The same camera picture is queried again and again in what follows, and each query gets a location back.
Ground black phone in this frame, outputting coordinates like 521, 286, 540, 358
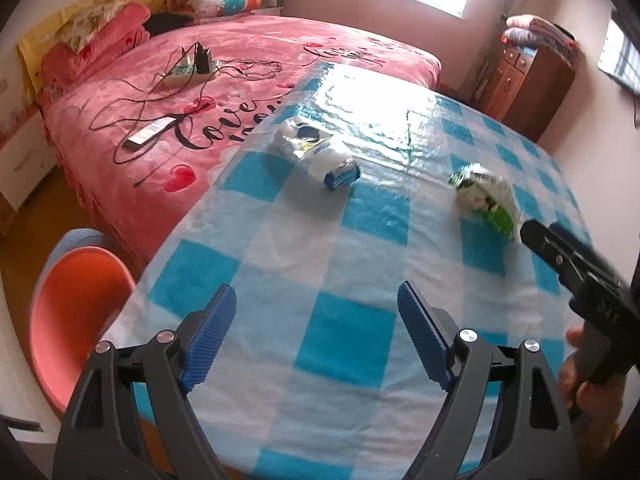
124, 116, 178, 151

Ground pink bed blanket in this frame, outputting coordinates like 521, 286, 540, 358
37, 12, 443, 271

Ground black charger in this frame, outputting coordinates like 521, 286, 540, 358
194, 42, 213, 75

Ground floral cushion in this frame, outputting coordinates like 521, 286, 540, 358
55, 0, 151, 53

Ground blue checked plastic tablecloth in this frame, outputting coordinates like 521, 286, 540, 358
102, 60, 596, 480

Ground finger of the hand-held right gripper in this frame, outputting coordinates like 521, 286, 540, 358
549, 222, 628, 286
519, 219, 601, 293

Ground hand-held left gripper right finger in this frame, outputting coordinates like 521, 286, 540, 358
397, 281, 578, 480

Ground wall television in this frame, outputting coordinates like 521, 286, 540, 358
597, 7, 640, 96

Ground orange plastic chair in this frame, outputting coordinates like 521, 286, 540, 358
27, 245, 138, 418

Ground black cloth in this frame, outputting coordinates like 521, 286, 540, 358
142, 11, 196, 38

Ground folded blankets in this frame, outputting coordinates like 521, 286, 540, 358
502, 12, 581, 66

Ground person's right hand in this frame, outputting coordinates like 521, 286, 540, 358
557, 327, 628, 441

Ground folded pink quilt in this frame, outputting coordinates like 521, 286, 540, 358
40, 30, 151, 96

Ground brown wooden cabinet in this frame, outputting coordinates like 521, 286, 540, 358
472, 40, 583, 143

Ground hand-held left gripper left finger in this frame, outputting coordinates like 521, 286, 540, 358
52, 284, 237, 480

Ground white nightstand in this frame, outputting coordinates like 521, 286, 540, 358
0, 60, 58, 211

